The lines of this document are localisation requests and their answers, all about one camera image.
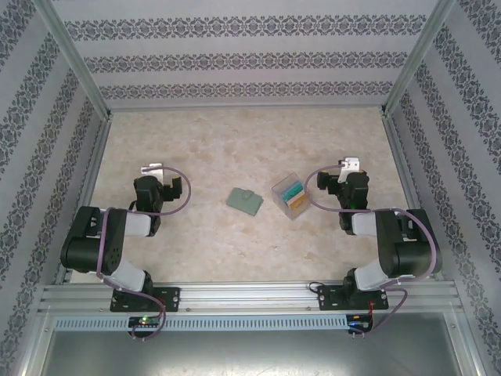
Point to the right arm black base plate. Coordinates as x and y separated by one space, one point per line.
329 299

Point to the aluminium frame post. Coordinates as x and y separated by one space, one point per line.
417 58
74 58

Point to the aluminium mounting rail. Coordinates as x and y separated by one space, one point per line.
250 297

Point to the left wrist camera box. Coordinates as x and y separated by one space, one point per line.
153 167

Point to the grey metal sheet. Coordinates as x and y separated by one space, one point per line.
250 352

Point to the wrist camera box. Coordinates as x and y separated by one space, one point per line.
153 167
351 161

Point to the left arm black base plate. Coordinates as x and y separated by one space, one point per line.
168 299

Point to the teal credit card stack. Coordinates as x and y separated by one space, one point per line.
293 191

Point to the left aluminium frame post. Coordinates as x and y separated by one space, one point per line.
74 58

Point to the clear plastic card box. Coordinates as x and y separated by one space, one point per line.
291 197

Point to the sage green card holder wallet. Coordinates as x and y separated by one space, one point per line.
244 199

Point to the right aluminium frame post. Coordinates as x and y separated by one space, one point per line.
417 58

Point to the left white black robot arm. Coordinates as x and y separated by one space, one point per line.
90 243

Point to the right aluminium side rail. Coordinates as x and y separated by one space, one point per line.
411 188

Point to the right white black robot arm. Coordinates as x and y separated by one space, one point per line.
411 246

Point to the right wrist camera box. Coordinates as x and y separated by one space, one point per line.
351 161

